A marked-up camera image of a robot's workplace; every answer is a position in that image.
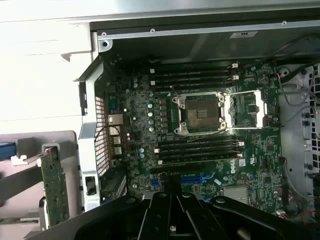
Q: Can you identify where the blue expansion slot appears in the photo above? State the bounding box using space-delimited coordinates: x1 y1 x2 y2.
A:
149 174 210 187

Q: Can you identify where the silver chipset heatsink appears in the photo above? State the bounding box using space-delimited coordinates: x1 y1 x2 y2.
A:
223 185 250 206

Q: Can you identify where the white latch RAM slot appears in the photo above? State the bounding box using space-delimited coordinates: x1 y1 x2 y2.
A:
154 141 245 154
157 152 244 166
149 62 240 75
149 74 240 86

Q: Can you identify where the black latch RAM slot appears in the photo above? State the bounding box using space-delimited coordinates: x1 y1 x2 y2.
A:
158 148 238 159
153 71 233 80
158 136 238 147
153 82 233 93

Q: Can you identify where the grey parts rack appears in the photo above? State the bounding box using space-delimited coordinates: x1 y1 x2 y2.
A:
0 129 81 240

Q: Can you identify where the CPU socket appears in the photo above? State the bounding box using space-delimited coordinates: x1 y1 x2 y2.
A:
171 91 227 137

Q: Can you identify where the green motherboard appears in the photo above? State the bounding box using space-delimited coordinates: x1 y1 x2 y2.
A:
103 56 288 221

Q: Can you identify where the blue rear port connector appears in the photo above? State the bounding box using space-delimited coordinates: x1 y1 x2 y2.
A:
107 92 121 114

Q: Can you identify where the silver socket cover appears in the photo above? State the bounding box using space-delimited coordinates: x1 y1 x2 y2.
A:
221 89 269 130

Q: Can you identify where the hard disk blue carrier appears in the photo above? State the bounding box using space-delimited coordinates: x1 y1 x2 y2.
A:
0 141 18 160

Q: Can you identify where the black silver PC case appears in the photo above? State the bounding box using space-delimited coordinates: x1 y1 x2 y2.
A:
73 9 320 237

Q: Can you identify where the thick black wire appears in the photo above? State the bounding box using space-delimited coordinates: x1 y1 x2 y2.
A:
279 58 320 84

